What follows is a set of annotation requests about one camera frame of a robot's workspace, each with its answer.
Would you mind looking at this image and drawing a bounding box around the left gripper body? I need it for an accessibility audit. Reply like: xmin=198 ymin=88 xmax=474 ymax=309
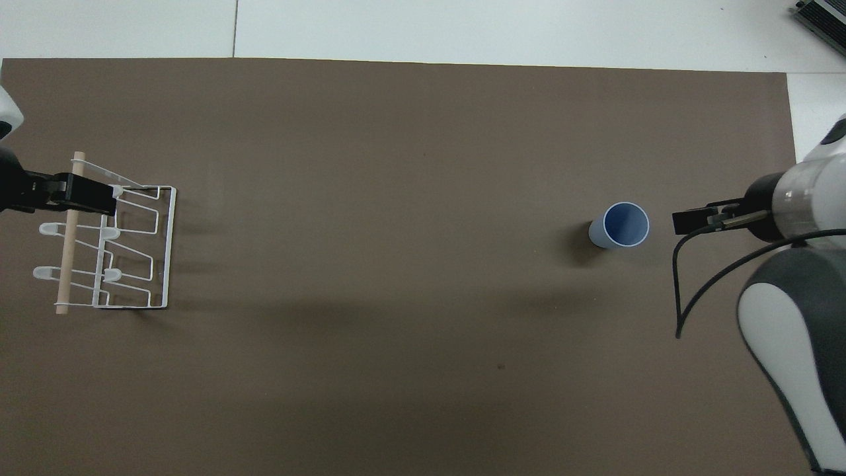
xmin=0 ymin=147 xmax=55 ymax=214

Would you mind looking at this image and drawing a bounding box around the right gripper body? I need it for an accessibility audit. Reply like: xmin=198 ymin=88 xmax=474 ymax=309
xmin=719 ymin=173 xmax=787 ymax=243

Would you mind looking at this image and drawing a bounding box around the blue plastic cup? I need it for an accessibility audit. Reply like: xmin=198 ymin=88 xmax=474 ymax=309
xmin=588 ymin=201 xmax=651 ymax=251

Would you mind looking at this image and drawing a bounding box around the white wire cup holder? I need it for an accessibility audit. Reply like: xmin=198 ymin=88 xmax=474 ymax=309
xmin=32 ymin=151 xmax=178 ymax=316

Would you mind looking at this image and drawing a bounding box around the grey ribbed metal device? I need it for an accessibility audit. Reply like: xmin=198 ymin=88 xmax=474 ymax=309
xmin=789 ymin=0 xmax=846 ymax=40

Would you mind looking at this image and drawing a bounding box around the black cable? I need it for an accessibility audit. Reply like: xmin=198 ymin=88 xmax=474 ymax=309
xmin=672 ymin=221 xmax=846 ymax=340

